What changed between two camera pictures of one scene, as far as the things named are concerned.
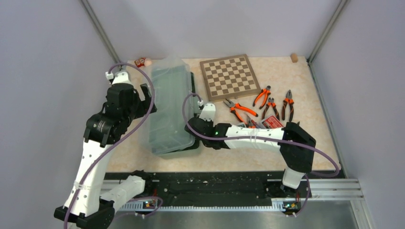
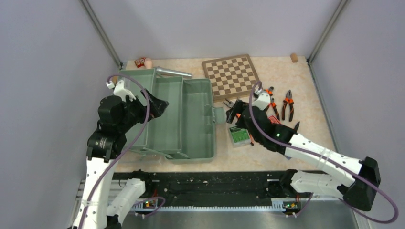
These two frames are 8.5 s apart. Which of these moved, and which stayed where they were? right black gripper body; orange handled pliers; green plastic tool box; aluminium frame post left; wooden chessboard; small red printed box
Moved: right black gripper body; green plastic tool box
Stayed: orange handled pliers; wooden chessboard; aluminium frame post left; small red printed box
